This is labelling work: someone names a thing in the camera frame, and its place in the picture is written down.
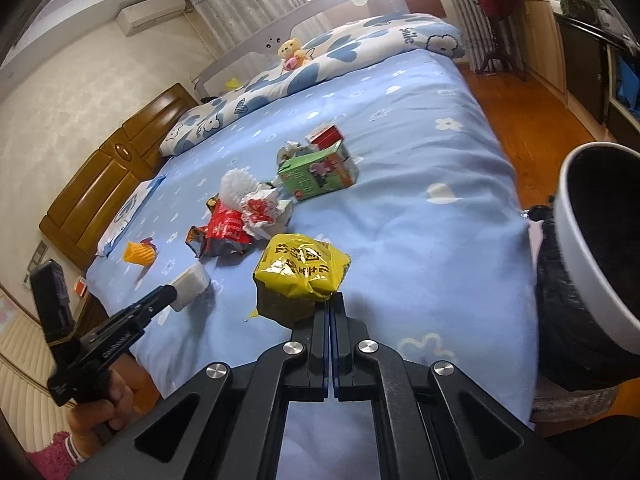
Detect red snack bag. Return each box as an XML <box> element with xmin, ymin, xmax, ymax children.
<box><xmin>186</xmin><ymin>196</ymin><xmax>253</xmax><ymax>259</ymax></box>

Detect white red paper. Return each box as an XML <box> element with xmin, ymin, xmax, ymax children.
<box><xmin>241</xmin><ymin>188</ymin><xmax>294</xmax><ymax>240</ymax></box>

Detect yellow snack bag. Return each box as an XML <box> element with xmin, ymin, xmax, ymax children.
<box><xmin>250</xmin><ymin>233</ymin><xmax>352</xmax><ymax>328</ymax></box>

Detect grey printed paper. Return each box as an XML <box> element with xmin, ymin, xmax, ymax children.
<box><xmin>277</xmin><ymin>141</ymin><xmax>318</xmax><ymax>166</ymax></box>

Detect green milk carton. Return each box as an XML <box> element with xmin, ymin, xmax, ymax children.
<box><xmin>278</xmin><ymin>141</ymin><xmax>359</xmax><ymax>202</ymax></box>

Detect red white 1928 milk box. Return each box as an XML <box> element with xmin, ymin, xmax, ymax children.
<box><xmin>306</xmin><ymin>125</ymin><xmax>344</xmax><ymax>150</ymax></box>

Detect white foam net sleeve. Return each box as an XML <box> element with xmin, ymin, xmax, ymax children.
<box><xmin>218</xmin><ymin>168</ymin><xmax>267</xmax><ymax>210</ymax></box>

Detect round trash bin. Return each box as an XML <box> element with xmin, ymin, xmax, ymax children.
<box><xmin>553</xmin><ymin>142</ymin><xmax>639</xmax><ymax>354</ymax></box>

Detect person's left hand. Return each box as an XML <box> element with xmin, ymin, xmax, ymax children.
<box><xmin>67</xmin><ymin>370</ymin><xmax>142</xmax><ymax>458</ymax></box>

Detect white blue pillow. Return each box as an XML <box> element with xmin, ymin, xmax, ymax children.
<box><xmin>96</xmin><ymin>174</ymin><xmax>166</xmax><ymax>258</ymax></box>

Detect wooden headboard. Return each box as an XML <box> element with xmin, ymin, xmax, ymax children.
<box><xmin>39</xmin><ymin>84</ymin><xmax>196</xmax><ymax>271</ymax></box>

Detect silver foil insulation bag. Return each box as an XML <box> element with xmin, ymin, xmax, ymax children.
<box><xmin>534</xmin><ymin>217</ymin><xmax>622</xmax><ymax>422</ymax></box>

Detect small yellow toy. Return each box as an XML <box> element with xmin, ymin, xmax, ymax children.
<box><xmin>224</xmin><ymin>77</ymin><xmax>242</xmax><ymax>91</ymax></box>

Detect blue bed with floral sheet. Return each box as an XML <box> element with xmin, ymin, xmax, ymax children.
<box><xmin>86</xmin><ymin>48</ymin><xmax>542</xmax><ymax>480</ymax></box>

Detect yellow teddy bear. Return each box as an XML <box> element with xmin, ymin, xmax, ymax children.
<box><xmin>278</xmin><ymin>38</ymin><xmax>309</xmax><ymax>72</ymax></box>

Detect blue white cartoon duvet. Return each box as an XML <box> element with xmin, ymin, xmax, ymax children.
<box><xmin>160</xmin><ymin>13</ymin><xmax>464</xmax><ymax>157</ymax></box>

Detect wooden coat stand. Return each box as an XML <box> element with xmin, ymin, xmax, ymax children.
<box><xmin>474</xmin><ymin>18</ymin><xmax>527</xmax><ymax>82</ymax></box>

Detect grey right curtain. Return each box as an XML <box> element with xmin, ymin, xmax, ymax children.
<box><xmin>451</xmin><ymin>0</ymin><xmax>495</xmax><ymax>72</ymax></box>

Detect wooden wardrobe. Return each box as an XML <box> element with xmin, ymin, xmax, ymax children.
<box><xmin>513</xmin><ymin>0</ymin><xmax>566</xmax><ymax>99</ymax></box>

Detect dark tv cabinet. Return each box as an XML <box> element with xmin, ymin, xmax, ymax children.
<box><xmin>555</xmin><ymin>15</ymin><xmax>640</xmax><ymax>150</ymax></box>

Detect white wall air conditioner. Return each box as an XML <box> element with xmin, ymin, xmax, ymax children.
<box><xmin>115</xmin><ymin>0</ymin><xmax>186</xmax><ymax>37</ymax></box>

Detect white bed guard rail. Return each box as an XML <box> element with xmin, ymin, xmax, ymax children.
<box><xmin>192</xmin><ymin>0</ymin><xmax>409</xmax><ymax>98</ymax></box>

